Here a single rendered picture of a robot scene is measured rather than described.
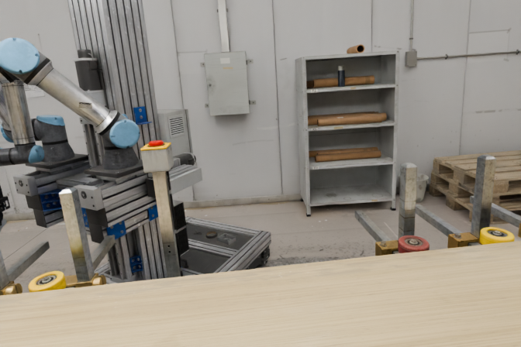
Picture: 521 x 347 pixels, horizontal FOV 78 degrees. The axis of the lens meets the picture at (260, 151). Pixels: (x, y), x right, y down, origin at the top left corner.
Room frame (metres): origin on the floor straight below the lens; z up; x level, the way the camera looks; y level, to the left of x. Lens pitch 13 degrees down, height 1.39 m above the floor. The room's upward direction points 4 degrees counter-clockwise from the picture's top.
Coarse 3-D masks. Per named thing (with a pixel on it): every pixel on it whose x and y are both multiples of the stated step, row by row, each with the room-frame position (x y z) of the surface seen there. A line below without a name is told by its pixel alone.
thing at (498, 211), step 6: (492, 204) 1.17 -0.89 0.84; (492, 210) 1.15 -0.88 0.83; (498, 210) 1.13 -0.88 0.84; (504, 210) 1.12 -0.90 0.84; (498, 216) 1.12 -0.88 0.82; (504, 216) 1.10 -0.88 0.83; (510, 216) 1.07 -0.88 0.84; (516, 216) 1.06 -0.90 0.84; (510, 222) 1.07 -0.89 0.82; (516, 222) 1.04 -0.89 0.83
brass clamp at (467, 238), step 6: (450, 234) 0.97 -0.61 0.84; (462, 234) 0.97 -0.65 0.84; (468, 234) 0.97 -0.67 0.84; (450, 240) 0.96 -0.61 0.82; (456, 240) 0.94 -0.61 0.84; (462, 240) 0.93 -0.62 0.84; (468, 240) 0.93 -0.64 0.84; (474, 240) 0.93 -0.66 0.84; (450, 246) 0.96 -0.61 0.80; (456, 246) 0.93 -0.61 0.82; (462, 246) 0.93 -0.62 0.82
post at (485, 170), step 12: (480, 156) 0.97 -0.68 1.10; (492, 156) 0.95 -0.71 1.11; (480, 168) 0.96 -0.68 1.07; (492, 168) 0.94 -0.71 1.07; (480, 180) 0.95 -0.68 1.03; (492, 180) 0.94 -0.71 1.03; (480, 192) 0.95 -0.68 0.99; (492, 192) 0.94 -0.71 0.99; (480, 204) 0.94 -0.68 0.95; (480, 216) 0.94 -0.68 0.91; (480, 228) 0.94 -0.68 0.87
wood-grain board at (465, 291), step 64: (384, 256) 0.77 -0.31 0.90; (448, 256) 0.75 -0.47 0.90; (512, 256) 0.73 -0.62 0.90; (0, 320) 0.62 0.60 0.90; (64, 320) 0.61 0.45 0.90; (128, 320) 0.59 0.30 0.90; (192, 320) 0.58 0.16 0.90; (256, 320) 0.57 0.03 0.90; (320, 320) 0.56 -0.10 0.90; (384, 320) 0.55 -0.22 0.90; (448, 320) 0.54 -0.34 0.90; (512, 320) 0.53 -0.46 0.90
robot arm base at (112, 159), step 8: (112, 152) 1.38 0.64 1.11; (120, 152) 1.38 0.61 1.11; (128, 152) 1.40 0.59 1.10; (104, 160) 1.38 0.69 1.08; (112, 160) 1.36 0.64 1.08; (120, 160) 1.38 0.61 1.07; (128, 160) 1.39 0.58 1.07; (136, 160) 1.43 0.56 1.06; (104, 168) 1.38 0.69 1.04; (112, 168) 1.36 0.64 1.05; (120, 168) 1.36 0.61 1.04
